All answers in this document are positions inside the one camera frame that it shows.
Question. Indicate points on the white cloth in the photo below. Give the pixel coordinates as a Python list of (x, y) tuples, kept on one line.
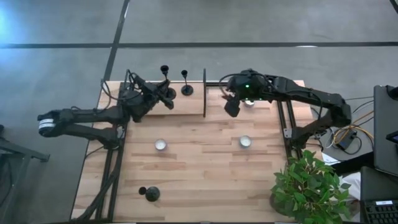
[(351, 186)]

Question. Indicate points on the blue patterned candle tin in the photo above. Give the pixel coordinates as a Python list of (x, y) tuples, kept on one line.
[(245, 141)]

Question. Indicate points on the grey patterned candle tin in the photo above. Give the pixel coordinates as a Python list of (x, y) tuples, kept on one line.
[(249, 104)]

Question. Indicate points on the pink patterned candle tin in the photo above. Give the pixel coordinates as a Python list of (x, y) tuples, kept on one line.
[(160, 144)]

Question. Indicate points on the black keyboard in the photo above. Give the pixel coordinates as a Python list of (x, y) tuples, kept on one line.
[(381, 213)]

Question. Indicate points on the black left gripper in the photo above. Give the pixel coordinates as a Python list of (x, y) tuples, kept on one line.
[(152, 93)]

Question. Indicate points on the medium black candlestick holder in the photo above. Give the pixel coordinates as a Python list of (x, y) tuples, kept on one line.
[(186, 90)]

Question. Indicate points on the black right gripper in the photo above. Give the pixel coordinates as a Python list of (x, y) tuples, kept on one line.
[(240, 95)]

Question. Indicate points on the white paper sheet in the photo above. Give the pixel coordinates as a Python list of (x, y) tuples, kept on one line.
[(331, 159)]

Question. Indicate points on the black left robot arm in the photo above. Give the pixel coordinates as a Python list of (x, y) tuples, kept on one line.
[(93, 114)]

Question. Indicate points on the green potted plant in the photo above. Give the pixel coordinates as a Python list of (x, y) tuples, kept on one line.
[(308, 186)]

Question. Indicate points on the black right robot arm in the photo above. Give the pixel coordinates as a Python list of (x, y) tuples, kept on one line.
[(311, 95)]

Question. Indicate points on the tall black candlestick holder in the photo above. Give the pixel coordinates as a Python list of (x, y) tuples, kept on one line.
[(164, 68)]

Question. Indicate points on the black upright divider post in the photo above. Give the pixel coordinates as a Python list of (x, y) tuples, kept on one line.
[(204, 99)]

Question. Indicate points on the black metal stand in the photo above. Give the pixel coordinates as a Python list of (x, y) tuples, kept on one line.
[(18, 149)]

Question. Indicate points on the short black candlestick holder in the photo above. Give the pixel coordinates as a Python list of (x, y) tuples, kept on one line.
[(152, 194)]

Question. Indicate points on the black power adapter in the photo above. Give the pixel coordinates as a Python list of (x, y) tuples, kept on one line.
[(346, 140)]

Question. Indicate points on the black aluminium table frame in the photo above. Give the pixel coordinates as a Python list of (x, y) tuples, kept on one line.
[(214, 84)]

